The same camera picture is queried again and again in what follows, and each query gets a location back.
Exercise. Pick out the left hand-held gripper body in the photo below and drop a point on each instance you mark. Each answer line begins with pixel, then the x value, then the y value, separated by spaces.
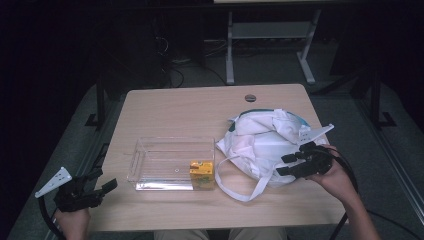
pixel 73 196

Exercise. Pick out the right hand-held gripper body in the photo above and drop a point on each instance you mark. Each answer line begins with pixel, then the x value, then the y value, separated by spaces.
pixel 315 161

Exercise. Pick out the white cloth tote bag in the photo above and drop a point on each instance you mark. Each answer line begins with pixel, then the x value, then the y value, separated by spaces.
pixel 256 140

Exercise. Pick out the clear plastic storage box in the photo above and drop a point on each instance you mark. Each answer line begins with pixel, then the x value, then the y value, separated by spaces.
pixel 160 160

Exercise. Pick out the yellow drink carton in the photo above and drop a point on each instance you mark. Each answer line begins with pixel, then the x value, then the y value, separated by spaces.
pixel 200 168

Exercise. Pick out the person's left hand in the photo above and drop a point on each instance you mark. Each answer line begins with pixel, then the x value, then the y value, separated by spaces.
pixel 73 223

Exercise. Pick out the person's right hand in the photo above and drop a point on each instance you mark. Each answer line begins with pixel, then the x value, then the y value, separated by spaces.
pixel 336 180

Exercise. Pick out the black metal stand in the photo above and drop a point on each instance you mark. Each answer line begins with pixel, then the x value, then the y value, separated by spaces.
pixel 100 103
pixel 376 96

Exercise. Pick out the white metal table frame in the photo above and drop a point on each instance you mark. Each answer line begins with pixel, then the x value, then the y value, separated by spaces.
pixel 230 50

